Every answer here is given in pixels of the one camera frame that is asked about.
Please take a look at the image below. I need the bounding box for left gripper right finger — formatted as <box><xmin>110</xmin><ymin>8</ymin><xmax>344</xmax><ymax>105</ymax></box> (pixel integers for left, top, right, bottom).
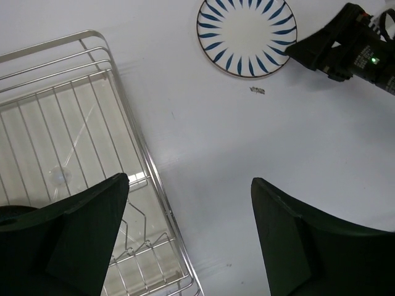
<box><xmin>251</xmin><ymin>178</ymin><xmax>394</xmax><ymax>295</ymax></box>

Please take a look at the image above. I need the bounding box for white wire dish rack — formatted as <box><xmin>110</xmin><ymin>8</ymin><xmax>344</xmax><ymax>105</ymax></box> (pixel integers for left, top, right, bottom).
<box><xmin>1</xmin><ymin>30</ymin><xmax>203</xmax><ymax>295</ymax></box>

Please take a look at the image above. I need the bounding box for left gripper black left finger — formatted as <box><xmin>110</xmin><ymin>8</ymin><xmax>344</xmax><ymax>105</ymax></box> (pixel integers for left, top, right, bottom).
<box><xmin>1</xmin><ymin>173</ymin><xmax>129</xmax><ymax>295</ymax></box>

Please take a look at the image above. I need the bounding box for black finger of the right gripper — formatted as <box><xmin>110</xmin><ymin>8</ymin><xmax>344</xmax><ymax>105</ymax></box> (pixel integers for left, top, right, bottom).
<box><xmin>285</xmin><ymin>18</ymin><xmax>342</xmax><ymax>72</ymax></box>

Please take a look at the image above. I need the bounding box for blue striped plate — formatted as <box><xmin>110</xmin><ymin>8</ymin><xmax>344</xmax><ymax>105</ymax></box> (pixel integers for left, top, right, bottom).
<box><xmin>196</xmin><ymin>0</ymin><xmax>297</xmax><ymax>79</ymax></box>

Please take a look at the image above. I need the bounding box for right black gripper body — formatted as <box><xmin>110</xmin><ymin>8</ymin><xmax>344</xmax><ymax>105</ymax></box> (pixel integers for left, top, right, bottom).
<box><xmin>323</xmin><ymin>2</ymin><xmax>394</xmax><ymax>94</ymax></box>

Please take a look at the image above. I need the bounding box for dark blue glazed plate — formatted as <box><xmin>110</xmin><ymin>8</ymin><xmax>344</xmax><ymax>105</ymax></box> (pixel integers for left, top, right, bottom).
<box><xmin>0</xmin><ymin>205</ymin><xmax>36</xmax><ymax>222</ymax></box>

